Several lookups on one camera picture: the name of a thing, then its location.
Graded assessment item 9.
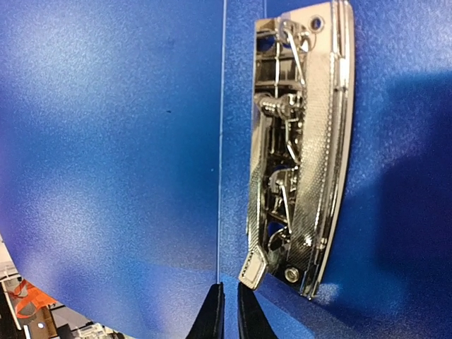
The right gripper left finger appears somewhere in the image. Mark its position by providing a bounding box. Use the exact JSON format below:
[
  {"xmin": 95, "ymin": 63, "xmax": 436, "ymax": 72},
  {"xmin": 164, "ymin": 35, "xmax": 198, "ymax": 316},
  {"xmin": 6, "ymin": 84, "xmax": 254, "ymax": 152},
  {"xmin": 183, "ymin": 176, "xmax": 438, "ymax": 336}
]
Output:
[{"xmin": 186, "ymin": 282, "xmax": 225, "ymax": 339}]

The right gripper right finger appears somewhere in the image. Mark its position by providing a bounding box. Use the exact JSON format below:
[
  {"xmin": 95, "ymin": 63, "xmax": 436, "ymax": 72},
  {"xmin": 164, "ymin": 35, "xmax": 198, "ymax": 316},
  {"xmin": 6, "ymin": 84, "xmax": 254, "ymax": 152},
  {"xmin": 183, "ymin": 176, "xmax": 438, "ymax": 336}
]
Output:
[{"xmin": 237, "ymin": 282, "xmax": 278, "ymax": 339}]

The metal folder clip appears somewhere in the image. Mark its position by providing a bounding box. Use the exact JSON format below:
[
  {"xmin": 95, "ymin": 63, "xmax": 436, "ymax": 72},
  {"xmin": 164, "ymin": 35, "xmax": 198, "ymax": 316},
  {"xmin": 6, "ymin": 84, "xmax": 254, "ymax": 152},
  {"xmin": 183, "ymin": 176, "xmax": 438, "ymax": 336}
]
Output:
[{"xmin": 239, "ymin": 1, "xmax": 355, "ymax": 299}]

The orange object in background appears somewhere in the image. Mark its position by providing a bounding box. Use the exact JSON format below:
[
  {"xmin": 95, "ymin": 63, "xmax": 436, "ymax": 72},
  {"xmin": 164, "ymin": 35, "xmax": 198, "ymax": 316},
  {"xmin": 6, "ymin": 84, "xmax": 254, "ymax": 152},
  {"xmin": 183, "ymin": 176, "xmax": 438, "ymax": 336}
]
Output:
[{"xmin": 8, "ymin": 280, "xmax": 57, "ymax": 319}]

